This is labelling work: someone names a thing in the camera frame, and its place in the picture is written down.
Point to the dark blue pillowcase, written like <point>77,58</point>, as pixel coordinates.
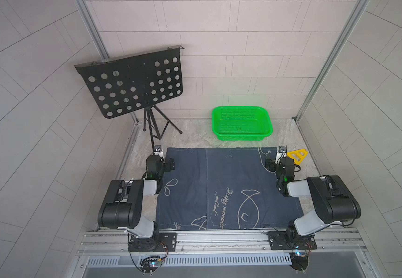
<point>223,188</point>

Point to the circuit board with wires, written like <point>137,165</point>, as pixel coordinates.
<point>300,259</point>
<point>151,264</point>

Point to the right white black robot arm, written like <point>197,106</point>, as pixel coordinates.
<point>333,203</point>

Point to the left circuit board with wires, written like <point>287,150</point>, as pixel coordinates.
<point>151,264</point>

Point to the black perforated music stand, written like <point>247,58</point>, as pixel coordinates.
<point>137,82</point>

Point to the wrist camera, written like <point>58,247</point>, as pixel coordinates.
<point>158,150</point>
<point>282,151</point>

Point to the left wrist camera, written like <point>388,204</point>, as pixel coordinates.
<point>158,150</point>

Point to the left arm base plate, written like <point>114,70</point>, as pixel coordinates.
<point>157,243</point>

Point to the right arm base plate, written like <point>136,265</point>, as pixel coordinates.
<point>282,240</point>

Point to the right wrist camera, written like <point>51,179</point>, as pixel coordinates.
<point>282,151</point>

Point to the aluminium rail frame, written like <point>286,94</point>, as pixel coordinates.
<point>339,250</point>

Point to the right circuit board with wires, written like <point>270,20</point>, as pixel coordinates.
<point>300,259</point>

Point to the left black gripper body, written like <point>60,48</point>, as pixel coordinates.
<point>164,168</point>

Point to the yellow plastic triangle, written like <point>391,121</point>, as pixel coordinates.
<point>298,155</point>

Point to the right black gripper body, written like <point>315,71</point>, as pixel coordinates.
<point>274,167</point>

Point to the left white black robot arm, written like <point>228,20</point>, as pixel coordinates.
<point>122,206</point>

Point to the green plastic basket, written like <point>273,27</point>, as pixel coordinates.
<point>241,123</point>

